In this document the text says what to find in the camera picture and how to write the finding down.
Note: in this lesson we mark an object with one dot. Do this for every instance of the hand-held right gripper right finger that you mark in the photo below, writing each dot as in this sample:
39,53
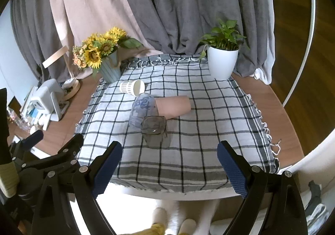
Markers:
233,172

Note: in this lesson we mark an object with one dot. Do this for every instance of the white sheer curtain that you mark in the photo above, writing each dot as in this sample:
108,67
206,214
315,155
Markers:
264,75

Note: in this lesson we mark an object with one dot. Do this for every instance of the white desktop appliance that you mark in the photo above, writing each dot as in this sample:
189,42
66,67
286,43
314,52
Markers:
49,93

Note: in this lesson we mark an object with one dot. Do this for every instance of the dark grey tool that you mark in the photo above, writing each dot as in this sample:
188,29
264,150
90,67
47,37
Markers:
314,193

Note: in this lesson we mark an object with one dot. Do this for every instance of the striped grey cloth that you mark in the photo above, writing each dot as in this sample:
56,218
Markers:
318,218

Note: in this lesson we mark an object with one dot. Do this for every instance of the sunflower bouquet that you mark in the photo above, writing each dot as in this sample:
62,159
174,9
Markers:
93,55

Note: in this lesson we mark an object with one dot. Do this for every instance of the round wooden tray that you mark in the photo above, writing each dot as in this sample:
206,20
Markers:
73,88

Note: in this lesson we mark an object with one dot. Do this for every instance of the dark clear glass cup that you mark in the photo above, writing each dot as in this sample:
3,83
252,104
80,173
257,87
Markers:
154,133

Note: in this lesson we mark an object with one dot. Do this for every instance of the beige curtain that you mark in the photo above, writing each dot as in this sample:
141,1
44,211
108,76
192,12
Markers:
86,2

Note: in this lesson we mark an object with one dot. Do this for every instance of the yellow cloth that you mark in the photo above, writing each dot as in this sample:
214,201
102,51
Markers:
154,229

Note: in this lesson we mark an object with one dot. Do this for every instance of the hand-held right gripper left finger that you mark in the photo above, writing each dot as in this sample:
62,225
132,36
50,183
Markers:
106,172

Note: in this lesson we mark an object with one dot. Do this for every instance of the blue patterned clear cup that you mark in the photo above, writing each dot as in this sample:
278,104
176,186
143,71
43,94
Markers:
141,109

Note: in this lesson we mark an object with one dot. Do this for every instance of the white patterned paper cup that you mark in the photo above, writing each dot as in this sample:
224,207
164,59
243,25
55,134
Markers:
130,87

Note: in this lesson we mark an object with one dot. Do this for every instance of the white plant pot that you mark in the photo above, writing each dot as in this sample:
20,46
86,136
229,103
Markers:
222,63

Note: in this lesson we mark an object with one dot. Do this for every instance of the ribbed blue-green vase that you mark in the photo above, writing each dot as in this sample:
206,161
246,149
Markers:
110,70

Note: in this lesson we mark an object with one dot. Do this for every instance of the grey checked tablecloth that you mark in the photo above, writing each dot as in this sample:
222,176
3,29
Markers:
199,135

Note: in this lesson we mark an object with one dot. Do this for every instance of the green pothos plant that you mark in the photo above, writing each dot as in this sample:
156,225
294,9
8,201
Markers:
225,38

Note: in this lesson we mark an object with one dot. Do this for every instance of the person's white slipper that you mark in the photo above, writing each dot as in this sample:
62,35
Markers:
160,215
187,226

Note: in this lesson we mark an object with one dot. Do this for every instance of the grey curtain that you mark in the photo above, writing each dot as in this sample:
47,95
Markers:
188,2
31,30

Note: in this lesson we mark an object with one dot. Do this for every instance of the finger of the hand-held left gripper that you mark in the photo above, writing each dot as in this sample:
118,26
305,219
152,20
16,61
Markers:
36,136
75,143

